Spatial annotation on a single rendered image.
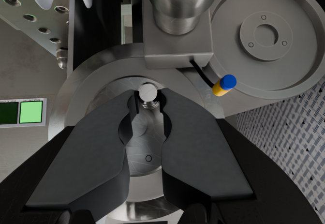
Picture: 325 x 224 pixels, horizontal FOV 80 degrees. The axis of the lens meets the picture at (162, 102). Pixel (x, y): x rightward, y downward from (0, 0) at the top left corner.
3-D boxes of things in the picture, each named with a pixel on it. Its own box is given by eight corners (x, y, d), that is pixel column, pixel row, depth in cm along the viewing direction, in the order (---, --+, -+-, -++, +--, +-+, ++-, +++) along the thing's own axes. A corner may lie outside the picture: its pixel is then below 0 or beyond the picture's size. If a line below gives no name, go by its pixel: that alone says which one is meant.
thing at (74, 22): (77, -91, 21) (72, 77, 18) (121, 28, 44) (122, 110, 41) (72, -90, 21) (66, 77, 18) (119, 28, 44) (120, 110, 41)
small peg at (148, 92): (148, 76, 12) (164, 93, 12) (151, 87, 15) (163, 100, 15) (131, 92, 12) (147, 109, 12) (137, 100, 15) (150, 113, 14)
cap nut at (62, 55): (67, 48, 50) (66, 65, 49) (73, 54, 53) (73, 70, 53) (52, 49, 50) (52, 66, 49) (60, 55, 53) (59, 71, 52)
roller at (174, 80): (203, 55, 17) (212, 200, 15) (177, 104, 42) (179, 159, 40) (67, 57, 16) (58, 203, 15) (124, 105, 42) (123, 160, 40)
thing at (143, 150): (61, 136, 14) (124, 55, 15) (73, 136, 16) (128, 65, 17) (144, 200, 13) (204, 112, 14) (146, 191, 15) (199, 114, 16)
